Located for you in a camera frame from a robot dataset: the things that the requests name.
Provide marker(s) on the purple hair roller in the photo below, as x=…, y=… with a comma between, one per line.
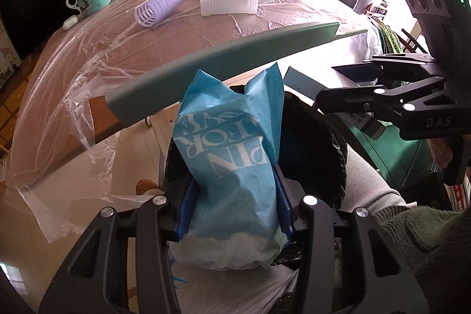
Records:
x=158, y=8

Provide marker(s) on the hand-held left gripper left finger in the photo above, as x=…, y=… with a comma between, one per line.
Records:
x=186, y=214

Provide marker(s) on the green cloth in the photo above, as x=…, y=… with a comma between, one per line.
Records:
x=390, y=36

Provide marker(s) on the white earbuds case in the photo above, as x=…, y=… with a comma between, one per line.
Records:
x=69, y=22

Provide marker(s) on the black trash bin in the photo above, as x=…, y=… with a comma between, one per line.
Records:
x=312, y=152

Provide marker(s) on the brown slipper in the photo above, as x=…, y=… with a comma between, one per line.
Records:
x=146, y=187

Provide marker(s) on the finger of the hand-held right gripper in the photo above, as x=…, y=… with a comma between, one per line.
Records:
x=349, y=100
x=358, y=73

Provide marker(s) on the white and teal box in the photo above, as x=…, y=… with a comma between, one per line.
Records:
x=312, y=82

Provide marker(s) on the person's right hand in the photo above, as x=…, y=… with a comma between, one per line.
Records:
x=439, y=152

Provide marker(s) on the white plastic storage box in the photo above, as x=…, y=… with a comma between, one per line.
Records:
x=228, y=3

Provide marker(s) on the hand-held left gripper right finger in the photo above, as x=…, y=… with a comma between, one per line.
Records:
x=285, y=203

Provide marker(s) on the blue paper bag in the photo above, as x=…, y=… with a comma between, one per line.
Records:
x=228, y=170

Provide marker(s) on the wooden television cabinet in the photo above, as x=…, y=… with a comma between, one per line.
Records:
x=11, y=108

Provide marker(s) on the green knit sweater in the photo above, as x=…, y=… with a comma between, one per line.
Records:
x=430, y=247

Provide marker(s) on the dark green chair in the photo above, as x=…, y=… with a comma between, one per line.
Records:
x=401, y=159

